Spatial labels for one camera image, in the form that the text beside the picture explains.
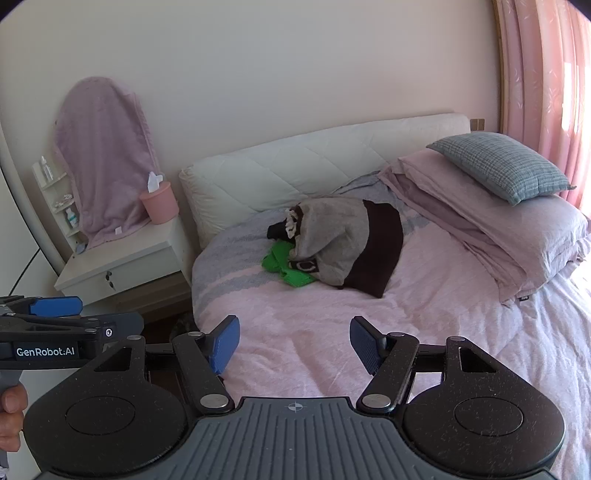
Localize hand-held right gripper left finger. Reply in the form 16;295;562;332
92;315;241;414

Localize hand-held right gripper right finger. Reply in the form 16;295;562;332
349;316;509;414

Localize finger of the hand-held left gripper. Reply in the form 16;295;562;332
0;295;84;317
0;312;144;342

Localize grey brown knit sweater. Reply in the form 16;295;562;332
288;196;404;298

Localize person's left hand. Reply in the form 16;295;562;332
0;384;28;454

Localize white nightstand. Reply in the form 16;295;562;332
54;215;192;319

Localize green garment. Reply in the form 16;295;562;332
262;240;319;289

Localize small white shelf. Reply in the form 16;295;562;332
31;157;86;245

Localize pink tissue holder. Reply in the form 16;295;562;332
139;181;180;225

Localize cream frilly cloth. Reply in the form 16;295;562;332
283;208;302;238

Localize pink pillows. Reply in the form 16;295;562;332
378;161;532;306

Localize purple towel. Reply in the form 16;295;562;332
54;77;160;250

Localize white padded bed headboard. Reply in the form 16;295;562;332
179;113;472;250

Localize pink pillow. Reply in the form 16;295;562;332
399;150;591;289

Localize grey checked pillow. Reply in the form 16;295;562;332
426;131;577;206

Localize pink curtain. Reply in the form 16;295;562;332
492;0;591;208

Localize black cable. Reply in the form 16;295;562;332
0;244;42;301

